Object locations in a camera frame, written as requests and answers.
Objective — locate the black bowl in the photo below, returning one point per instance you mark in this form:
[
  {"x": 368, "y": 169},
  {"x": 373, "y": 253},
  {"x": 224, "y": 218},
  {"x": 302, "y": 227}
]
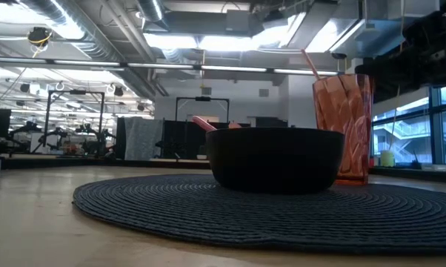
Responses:
[{"x": 275, "y": 159}]

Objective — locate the red straw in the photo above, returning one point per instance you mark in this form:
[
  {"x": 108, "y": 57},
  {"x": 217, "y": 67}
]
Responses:
[{"x": 310, "y": 64}]

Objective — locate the orange faceted plastic tumbler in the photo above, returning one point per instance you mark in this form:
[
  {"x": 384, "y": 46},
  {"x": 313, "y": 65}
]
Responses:
[{"x": 347, "y": 111}]

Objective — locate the black background robot arm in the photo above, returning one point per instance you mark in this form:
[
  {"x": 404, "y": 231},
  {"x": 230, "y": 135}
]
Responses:
[
  {"x": 93, "y": 135},
  {"x": 54, "y": 135},
  {"x": 24, "y": 128}
]

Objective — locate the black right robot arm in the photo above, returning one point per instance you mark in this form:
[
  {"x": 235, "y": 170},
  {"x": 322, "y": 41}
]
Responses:
[{"x": 441, "y": 37}]

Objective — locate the black partition panel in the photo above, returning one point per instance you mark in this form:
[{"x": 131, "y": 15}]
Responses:
[{"x": 186, "y": 137}]

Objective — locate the black cabinet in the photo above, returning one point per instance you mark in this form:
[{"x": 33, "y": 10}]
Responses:
[{"x": 269, "y": 122}]

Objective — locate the long ceiling light strip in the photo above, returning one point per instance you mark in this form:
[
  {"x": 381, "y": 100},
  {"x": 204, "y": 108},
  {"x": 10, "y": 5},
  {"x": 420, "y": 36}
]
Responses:
[{"x": 230, "y": 68}]

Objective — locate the grey cloth cover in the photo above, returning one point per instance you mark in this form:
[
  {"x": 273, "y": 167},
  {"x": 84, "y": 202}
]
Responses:
[{"x": 143, "y": 137}]

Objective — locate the round dark woven placemat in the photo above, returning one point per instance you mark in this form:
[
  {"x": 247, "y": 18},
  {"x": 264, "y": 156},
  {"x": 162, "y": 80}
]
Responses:
[{"x": 171, "y": 215}]

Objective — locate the grey ceiling unit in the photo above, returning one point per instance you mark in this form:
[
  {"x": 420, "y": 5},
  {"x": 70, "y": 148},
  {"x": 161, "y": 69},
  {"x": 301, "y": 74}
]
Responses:
[{"x": 241, "y": 20}]

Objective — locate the yellow-green bucket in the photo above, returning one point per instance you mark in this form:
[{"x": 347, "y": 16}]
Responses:
[{"x": 387, "y": 159}]

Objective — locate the black window blind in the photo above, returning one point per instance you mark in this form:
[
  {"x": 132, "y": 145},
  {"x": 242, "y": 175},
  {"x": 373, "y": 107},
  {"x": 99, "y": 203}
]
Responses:
[{"x": 393, "y": 87}]

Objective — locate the dark framed window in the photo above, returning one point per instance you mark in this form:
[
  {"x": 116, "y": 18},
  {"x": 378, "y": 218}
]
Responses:
[{"x": 435, "y": 122}]

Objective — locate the low black frame rig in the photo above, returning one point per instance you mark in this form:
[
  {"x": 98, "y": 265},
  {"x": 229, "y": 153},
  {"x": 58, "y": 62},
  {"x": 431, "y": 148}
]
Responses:
[{"x": 202, "y": 98}]

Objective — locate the silver ceiling duct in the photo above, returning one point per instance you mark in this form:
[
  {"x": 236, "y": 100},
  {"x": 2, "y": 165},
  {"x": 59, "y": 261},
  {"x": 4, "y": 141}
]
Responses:
[{"x": 150, "y": 9}]

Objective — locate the black table frame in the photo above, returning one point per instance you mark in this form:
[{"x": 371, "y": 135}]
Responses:
[{"x": 60, "y": 163}]

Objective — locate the tall black frame rig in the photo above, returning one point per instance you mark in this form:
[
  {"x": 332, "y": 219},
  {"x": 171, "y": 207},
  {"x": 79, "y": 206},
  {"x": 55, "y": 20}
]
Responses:
[{"x": 47, "y": 118}]

